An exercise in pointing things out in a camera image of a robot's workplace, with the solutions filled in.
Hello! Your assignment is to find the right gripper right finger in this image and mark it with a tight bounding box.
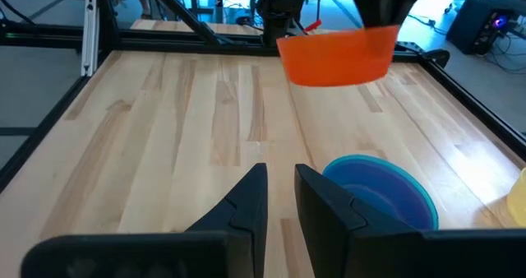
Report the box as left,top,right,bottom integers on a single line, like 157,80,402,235
293,163,526,278

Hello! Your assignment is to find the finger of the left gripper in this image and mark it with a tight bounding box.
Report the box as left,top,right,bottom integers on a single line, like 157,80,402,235
384,0,428,27
348,0,387,28

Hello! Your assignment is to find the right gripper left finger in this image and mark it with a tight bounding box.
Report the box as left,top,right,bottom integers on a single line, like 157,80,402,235
20,162,269,278

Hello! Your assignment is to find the orange translucent plastic bowl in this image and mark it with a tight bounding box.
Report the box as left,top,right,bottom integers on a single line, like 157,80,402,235
275,25,400,88

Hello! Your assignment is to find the teal translucent plastic bowl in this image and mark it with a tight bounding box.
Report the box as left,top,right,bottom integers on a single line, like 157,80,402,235
321,154,440,231

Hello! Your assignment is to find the yellow translucent plastic bowl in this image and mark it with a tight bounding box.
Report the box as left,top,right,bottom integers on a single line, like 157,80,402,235
505,167,526,229

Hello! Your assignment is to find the black computer tower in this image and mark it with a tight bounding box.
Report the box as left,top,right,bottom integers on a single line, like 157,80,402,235
445,0,517,56

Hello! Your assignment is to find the small red object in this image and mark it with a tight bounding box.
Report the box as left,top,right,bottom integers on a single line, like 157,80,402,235
302,19,323,35

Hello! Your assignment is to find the wooden workbench top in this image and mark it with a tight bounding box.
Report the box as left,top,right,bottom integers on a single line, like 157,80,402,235
130,18,264,36

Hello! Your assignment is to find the person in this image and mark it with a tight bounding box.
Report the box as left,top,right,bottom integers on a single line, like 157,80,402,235
135,0,154,20

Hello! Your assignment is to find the silver aluminium extrusion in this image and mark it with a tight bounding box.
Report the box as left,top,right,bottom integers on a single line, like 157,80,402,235
80,0,100,77

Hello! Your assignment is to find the black aluminium table frame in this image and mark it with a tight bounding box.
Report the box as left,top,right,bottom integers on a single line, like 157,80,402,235
0,0,526,192

